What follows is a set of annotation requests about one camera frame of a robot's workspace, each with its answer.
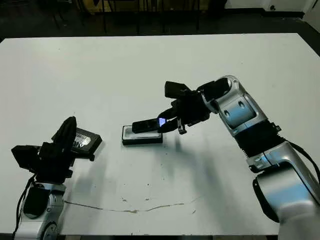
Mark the small black wall fixture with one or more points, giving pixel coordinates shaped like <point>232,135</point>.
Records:
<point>272,8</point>

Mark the small black phone device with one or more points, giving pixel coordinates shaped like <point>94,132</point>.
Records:
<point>145,126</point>

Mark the black box base white insert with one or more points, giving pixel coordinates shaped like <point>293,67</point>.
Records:
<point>142,141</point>

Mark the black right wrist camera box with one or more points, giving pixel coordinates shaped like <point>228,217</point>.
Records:
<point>175,88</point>

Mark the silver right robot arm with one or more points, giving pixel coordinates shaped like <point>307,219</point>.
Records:
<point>240,107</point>

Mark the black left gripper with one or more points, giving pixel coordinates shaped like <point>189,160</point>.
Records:
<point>53,165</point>

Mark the black box lid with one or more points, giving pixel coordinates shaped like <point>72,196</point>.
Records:
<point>87,143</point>

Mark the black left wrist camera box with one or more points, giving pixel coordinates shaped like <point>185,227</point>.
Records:
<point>25,157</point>

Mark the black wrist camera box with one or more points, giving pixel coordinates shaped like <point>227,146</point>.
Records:
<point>25,157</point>
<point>175,88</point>

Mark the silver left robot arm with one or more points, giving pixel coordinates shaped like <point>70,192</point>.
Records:
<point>37,225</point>

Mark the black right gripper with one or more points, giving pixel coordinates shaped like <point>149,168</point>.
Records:
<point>192,110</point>

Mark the black mesh visitor chair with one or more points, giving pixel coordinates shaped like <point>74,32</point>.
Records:
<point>104,17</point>
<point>197,17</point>

